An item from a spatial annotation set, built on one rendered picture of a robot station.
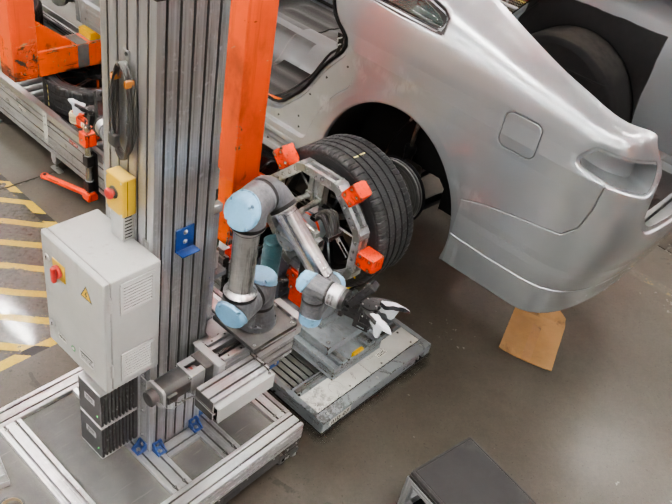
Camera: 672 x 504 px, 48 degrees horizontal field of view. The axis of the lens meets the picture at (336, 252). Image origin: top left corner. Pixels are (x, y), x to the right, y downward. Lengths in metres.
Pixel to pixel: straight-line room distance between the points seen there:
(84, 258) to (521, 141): 1.65
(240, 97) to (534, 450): 2.13
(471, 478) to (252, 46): 1.92
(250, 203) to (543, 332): 2.53
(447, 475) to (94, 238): 1.62
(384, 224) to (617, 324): 2.06
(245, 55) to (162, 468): 1.65
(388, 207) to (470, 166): 0.37
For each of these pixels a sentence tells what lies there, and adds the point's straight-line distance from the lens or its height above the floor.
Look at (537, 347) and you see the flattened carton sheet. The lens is 4.31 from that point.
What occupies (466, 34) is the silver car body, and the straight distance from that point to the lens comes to 3.07.
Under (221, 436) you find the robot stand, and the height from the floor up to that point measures 0.23.
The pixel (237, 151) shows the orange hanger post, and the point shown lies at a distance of 3.30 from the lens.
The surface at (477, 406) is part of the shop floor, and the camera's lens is 3.86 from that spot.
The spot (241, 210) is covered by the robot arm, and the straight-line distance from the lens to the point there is 2.27.
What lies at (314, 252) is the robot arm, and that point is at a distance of 2.44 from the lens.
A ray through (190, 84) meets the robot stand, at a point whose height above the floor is 1.77.
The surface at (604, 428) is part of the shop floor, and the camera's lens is 4.07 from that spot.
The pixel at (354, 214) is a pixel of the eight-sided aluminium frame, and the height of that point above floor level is 1.03.
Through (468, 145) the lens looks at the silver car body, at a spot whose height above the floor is 1.32.
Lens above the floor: 2.73
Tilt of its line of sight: 37 degrees down
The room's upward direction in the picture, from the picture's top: 12 degrees clockwise
